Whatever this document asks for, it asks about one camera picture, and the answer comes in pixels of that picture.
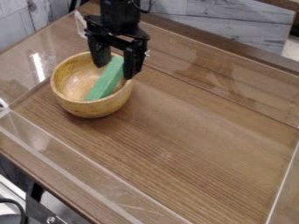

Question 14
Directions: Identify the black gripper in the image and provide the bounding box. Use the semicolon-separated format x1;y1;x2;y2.
84;0;150;80

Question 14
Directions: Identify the green rectangular block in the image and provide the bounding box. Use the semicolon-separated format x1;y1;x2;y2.
84;56;124;101

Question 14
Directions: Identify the brown wooden bowl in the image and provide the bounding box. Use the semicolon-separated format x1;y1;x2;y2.
50;52;133;118

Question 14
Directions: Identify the black metal table leg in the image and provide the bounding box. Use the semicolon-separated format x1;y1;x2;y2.
25;183;58;224

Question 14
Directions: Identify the clear acrylic corner bracket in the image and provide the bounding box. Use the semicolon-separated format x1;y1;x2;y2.
73;10;86;39

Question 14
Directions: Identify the clear acrylic tray wall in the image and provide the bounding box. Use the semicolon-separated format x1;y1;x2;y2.
0;108;191;224

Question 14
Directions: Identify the black cable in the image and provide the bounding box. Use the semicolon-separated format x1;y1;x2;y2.
0;199;28;224

